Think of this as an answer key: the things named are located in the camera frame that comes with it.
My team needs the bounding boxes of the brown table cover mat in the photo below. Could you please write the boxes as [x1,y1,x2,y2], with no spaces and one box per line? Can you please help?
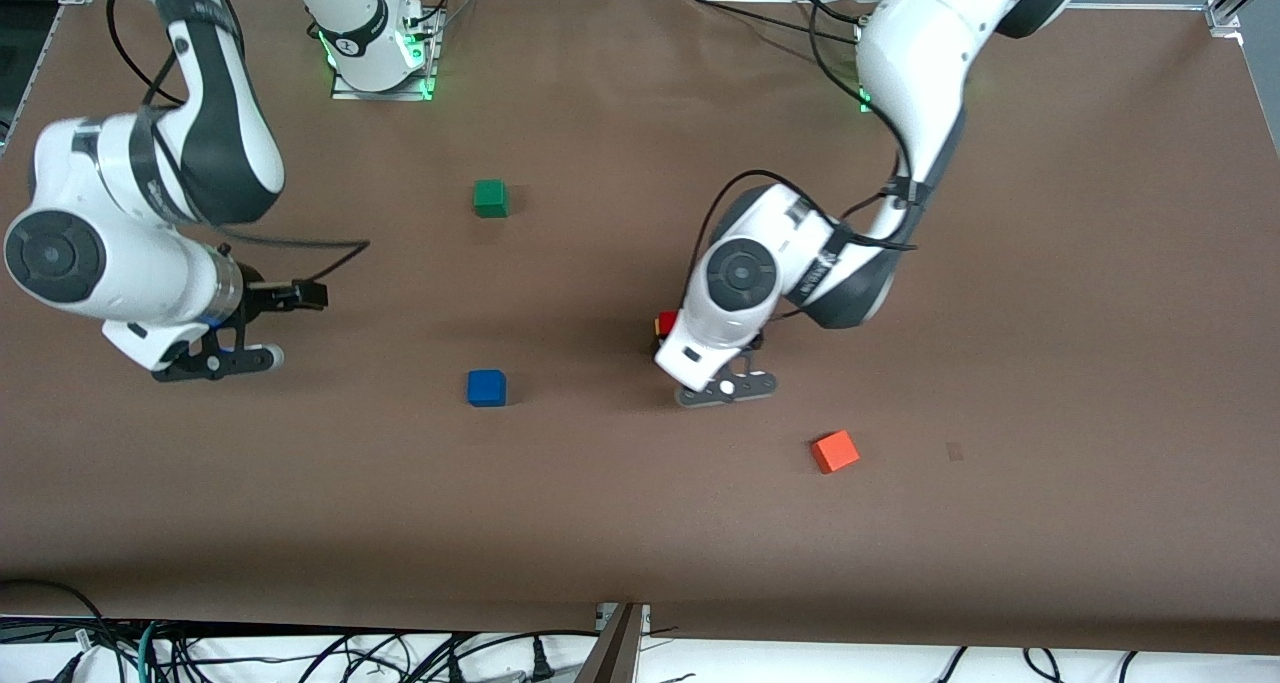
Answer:
[0,0,1280,656]

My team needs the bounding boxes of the orange cube block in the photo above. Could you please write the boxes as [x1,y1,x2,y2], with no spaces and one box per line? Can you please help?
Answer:
[811,430,861,475]

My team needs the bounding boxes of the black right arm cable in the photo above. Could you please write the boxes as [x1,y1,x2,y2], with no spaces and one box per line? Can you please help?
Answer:
[105,0,372,284]

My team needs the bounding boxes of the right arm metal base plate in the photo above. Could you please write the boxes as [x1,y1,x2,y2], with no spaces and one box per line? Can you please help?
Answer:
[330,8,443,102]

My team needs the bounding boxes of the black cable across mat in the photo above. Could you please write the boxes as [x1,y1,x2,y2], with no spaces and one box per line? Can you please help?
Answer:
[685,0,863,44]

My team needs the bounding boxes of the dark camera support pole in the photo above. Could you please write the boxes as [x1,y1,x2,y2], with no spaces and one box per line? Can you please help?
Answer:
[575,605,645,683]

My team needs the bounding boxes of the black looped floor cable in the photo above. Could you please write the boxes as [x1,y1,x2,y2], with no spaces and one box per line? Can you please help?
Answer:
[0,579,126,664]

